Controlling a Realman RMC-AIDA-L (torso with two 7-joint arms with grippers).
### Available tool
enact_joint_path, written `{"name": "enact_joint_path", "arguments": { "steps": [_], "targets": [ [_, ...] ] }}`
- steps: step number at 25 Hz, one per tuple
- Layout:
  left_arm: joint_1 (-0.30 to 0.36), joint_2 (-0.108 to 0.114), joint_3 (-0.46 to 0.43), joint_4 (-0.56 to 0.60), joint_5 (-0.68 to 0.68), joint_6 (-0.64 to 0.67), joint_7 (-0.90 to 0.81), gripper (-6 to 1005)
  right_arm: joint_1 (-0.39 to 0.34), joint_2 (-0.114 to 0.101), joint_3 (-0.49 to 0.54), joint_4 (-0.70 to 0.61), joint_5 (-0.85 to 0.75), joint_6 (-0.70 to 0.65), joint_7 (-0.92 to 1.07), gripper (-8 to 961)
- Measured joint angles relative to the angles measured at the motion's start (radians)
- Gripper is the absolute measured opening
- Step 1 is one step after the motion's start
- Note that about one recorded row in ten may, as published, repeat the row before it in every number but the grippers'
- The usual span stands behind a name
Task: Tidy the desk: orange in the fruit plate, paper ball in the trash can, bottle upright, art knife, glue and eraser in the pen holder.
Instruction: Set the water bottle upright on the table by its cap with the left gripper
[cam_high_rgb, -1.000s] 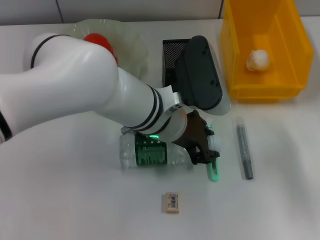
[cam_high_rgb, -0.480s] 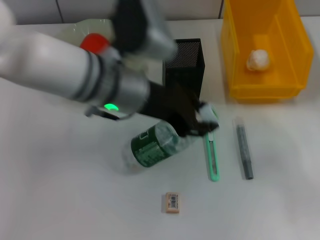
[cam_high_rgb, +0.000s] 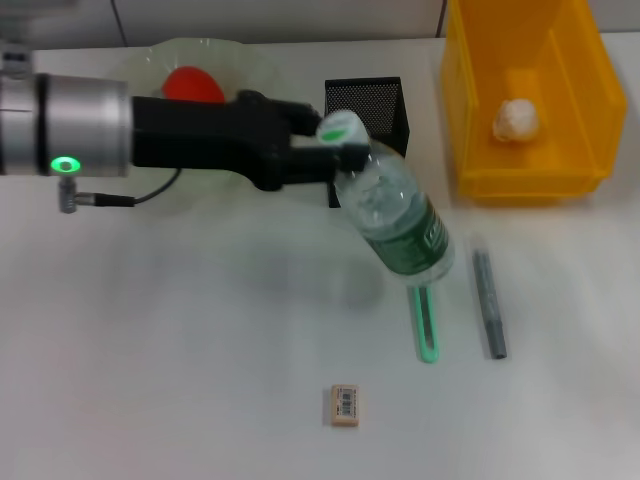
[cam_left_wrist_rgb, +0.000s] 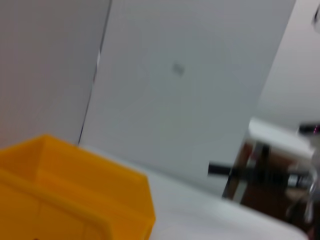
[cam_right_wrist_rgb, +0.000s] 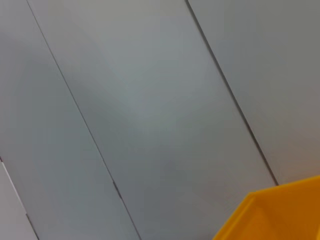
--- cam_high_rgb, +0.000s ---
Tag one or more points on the red round object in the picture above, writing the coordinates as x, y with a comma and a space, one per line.
192, 85

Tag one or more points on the mint green utility knife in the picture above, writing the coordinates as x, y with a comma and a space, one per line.
429, 357

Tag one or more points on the yellow plastic bin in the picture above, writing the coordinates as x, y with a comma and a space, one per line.
550, 160

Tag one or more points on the white paper ball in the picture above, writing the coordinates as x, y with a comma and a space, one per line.
517, 120

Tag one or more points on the clear green-label water bottle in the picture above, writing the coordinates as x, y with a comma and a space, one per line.
395, 210

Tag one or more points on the black mesh pen holder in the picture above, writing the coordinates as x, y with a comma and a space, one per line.
385, 100

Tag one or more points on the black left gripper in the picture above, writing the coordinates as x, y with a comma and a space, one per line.
210, 135

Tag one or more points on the grey pen in wrapper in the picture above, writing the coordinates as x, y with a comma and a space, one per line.
490, 300

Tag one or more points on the beige eraser with barcode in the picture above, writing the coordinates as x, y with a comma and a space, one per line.
345, 406

